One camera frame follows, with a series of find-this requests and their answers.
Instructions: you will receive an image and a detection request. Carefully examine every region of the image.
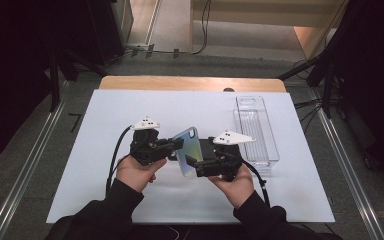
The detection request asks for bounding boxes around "black metal stand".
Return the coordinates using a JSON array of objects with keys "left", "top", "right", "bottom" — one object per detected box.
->
[
  {"left": 44, "top": 49, "right": 109, "bottom": 113},
  {"left": 278, "top": 49, "right": 339, "bottom": 119}
]

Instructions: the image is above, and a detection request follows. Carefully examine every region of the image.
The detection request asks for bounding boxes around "clear plastic tray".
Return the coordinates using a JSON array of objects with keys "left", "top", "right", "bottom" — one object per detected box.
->
[{"left": 233, "top": 95, "right": 280, "bottom": 174}]

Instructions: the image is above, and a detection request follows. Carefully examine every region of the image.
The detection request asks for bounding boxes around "light wooden furniture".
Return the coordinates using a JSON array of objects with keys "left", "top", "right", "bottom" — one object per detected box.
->
[{"left": 189, "top": 0, "right": 348, "bottom": 60}]

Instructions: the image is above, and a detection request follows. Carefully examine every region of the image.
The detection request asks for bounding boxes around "metal floor rail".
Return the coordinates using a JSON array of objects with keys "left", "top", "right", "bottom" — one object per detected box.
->
[
  {"left": 0, "top": 99, "right": 68, "bottom": 240},
  {"left": 308, "top": 88, "right": 384, "bottom": 240}
]

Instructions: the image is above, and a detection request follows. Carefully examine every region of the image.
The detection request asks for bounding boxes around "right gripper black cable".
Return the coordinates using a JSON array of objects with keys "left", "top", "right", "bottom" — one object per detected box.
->
[{"left": 241, "top": 159, "right": 272, "bottom": 208}]

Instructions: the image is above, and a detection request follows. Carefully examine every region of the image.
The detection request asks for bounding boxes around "black floor cable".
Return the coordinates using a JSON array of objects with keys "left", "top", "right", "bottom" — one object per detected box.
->
[{"left": 124, "top": 0, "right": 213, "bottom": 57}]

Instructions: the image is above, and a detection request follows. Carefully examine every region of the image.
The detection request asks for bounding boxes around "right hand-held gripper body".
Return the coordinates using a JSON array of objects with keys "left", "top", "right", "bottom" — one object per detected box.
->
[{"left": 195, "top": 130, "right": 257, "bottom": 183}]

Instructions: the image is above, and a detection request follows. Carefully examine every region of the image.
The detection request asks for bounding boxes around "black curtain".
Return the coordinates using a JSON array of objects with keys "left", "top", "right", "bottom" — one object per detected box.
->
[
  {"left": 326, "top": 0, "right": 384, "bottom": 179},
  {"left": 0, "top": 0, "right": 91, "bottom": 169}
]

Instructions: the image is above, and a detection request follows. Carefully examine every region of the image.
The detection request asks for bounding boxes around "dark cabinet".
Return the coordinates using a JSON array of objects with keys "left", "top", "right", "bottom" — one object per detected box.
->
[{"left": 86, "top": 0, "right": 134, "bottom": 66}]

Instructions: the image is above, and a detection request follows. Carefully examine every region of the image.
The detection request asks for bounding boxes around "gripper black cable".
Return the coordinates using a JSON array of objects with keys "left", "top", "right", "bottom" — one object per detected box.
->
[
  {"left": 241, "top": 159, "right": 272, "bottom": 208},
  {"left": 105, "top": 124, "right": 133, "bottom": 196}
]

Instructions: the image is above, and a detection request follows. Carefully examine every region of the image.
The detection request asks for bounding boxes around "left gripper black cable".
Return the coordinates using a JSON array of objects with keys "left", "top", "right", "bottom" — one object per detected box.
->
[{"left": 105, "top": 124, "right": 133, "bottom": 196}]

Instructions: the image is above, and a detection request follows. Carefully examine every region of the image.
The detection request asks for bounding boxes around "person's left hand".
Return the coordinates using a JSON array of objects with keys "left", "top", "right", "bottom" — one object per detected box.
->
[{"left": 115, "top": 154, "right": 168, "bottom": 194}]

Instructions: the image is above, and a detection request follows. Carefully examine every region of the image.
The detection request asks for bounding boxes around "person's right hand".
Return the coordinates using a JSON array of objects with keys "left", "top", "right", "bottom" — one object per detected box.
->
[{"left": 208, "top": 163, "right": 255, "bottom": 209}]

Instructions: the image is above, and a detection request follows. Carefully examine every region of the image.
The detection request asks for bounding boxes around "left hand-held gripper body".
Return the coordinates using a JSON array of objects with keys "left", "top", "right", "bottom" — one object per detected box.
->
[{"left": 129, "top": 116, "right": 174, "bottom": 167}]

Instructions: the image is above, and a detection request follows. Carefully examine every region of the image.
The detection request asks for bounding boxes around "bundle of black cables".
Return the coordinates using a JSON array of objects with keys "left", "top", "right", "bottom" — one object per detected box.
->
[{"left": 294, "top": 96, "right": 333, "bottom": 134}]

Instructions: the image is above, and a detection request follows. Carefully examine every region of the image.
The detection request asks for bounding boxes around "iridescent phone case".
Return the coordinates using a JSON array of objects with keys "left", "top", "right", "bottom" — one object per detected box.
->
[{"left": 172, "top": 126, "right": 204, "bottom": 177}]

